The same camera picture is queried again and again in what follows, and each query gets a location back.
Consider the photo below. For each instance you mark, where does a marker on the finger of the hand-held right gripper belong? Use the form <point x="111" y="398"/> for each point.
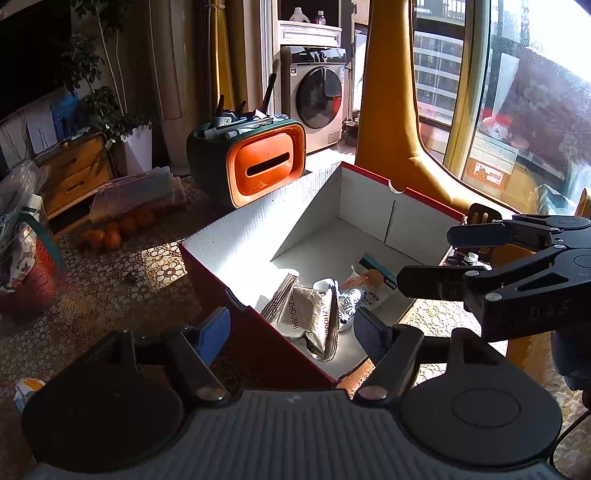
<point x="434" y="282"/>
<point x="480" y="234"/>

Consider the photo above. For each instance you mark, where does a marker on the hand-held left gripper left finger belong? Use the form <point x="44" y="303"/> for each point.
<point x="214" y="328"/>

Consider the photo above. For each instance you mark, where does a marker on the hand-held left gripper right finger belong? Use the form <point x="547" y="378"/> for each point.
<point x="369" y="331"/>

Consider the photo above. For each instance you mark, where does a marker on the red cardboard box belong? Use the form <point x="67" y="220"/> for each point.
<point x="323" y="240"/>

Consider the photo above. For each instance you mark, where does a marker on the dark slotted spatula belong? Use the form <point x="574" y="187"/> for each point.
<point x="485" y="214"/>

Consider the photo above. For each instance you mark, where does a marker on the white crumpled snack packet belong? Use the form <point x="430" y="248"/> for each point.
<point x="348" y="307"/>

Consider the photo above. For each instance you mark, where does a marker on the beige snack packet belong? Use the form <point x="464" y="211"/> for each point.
<point x="302" y="318"/>
<point x="279" y="295"/>

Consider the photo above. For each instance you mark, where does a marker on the pile of oranges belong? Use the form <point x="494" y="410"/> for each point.
<point x="112" y="240"/>

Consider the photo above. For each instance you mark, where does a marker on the orange green tissue box organiser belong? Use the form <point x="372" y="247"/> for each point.
<point x="268" y="159"/>

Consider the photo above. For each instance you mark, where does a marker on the white planter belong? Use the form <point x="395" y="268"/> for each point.
<point x="136" y="150"/>

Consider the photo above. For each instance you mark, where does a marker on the white yellow small packet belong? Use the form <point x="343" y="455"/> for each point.
<point x="27" y="391"/>

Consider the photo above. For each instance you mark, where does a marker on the wooden drawer cabinet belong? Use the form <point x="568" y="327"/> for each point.
<point x="76" y="177"/>

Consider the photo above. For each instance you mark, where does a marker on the beige washing machine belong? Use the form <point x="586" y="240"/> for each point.
<point x="318" y="97"/>

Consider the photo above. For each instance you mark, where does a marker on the clear plastic bag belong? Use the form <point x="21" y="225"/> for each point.
<point x="18" y="189"/>

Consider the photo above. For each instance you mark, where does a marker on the green potted plant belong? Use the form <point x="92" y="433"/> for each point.
<point x="99" y="104"/>

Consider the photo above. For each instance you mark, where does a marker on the blue picture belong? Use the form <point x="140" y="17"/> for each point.
<point x="64" y="115"/>

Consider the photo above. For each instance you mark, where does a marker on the white laundry cabinet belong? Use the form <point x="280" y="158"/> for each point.
<point x="309" y="34"/>

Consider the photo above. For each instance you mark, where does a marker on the white board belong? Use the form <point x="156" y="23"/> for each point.
<point x="41" y="127"/>

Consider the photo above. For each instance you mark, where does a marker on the purple bottle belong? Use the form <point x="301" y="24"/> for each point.
<point x="321" y="19"/>

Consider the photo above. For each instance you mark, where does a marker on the golden curtain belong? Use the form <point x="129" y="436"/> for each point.
<point x="231" y="60"/>

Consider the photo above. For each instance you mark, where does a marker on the white detergent bottle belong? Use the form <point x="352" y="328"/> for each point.
<point x="299" y="14"/>

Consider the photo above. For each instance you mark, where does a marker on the black television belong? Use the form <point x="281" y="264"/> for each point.
<point x="27" y="55"/>

